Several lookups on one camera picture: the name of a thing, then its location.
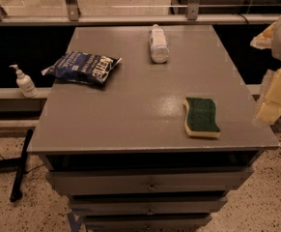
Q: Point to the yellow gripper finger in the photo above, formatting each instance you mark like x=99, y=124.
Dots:
x=263, y=40
x=269, y=103

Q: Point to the clear plastic water bottle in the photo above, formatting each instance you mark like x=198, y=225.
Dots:
x=158, y=45

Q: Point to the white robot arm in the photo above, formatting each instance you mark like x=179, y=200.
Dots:
x=275, y=47

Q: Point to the white pump lotion bottle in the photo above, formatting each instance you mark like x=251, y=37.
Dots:
x=25, y=83

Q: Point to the green and yellow sponge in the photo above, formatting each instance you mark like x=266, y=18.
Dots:
x=200, y=118

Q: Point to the top grey drawer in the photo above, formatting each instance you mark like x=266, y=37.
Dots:
x=147, y=181

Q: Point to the grey drawer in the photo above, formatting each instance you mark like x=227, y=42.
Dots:
x=147, y=181
x=146, y=222
x=149, y=205

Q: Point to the grey drawer cabinet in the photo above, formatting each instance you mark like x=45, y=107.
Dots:
x=136, y=121

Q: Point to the bottom grey drawer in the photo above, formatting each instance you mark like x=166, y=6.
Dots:
x=146, y=222

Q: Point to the blue Kettle chips bag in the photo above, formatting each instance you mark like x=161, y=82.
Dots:
x=80, y=67

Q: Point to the middle grey drawer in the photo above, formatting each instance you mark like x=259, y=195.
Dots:
x=149, y=205

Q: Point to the black bar on floor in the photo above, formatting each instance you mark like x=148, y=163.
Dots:
x=16, y=193

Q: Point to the metal window rail frame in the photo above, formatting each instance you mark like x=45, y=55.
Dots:
x=90, y=12

